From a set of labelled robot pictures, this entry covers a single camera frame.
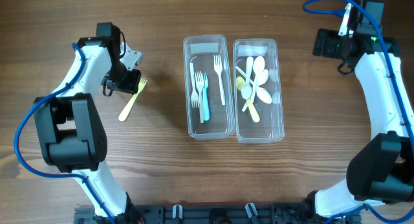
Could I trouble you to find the right blue cable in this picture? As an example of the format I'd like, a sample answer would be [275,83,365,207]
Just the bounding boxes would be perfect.
[302,0,414,224]

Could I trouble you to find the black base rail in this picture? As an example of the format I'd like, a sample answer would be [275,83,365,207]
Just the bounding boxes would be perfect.
[73,203,362,224]

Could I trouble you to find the white upside-down plastic spoon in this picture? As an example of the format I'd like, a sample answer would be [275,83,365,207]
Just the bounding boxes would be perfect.
[235,65,273,105]

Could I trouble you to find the clear plastic container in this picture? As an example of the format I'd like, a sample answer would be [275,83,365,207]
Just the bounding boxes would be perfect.
[183,35,235,140]
[233,38,285,144]

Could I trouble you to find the yellow plastic spoon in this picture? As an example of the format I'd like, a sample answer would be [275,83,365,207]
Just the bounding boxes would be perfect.
[236,76,260,122]

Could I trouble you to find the white upside-down plastic fork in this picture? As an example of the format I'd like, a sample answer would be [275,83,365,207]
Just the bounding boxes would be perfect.
[190,62,199,108]

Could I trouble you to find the white thick-handled plastic spoon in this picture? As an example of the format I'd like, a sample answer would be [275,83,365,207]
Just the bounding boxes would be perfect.
[241,56,254,100]

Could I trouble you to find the blue cable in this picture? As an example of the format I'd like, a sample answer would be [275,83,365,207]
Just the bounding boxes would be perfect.
[14,42,116,224]
[302,0,414,224]

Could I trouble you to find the right clear plastic container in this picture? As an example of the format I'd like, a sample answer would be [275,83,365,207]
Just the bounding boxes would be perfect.
[233,38,285,144]

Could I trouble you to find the light blue plastic fork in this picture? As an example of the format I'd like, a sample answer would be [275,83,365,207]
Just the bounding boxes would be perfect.
[202,73,210,121]

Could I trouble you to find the white long plastic fork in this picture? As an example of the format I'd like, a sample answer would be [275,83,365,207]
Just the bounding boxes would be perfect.
[213,54,226,106]

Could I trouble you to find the cream yellow plastic fork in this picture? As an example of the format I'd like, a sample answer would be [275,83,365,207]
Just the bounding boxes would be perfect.
[118,77,148,122]

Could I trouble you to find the left clear plastic container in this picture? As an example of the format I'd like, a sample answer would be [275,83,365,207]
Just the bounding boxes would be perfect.
[183,35,235,140]

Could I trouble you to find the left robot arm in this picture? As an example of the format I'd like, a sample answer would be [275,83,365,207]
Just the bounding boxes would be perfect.
[30,22,144,223]

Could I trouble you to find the large white plastic spoon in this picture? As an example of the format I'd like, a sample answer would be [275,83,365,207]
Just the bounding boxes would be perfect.
[250,56,265,103]

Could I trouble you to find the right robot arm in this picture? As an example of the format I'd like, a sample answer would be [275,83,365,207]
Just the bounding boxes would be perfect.
[298,0,413,223]

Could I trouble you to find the left blue cable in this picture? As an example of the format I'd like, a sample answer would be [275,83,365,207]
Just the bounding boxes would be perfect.
[14,42,116,224]

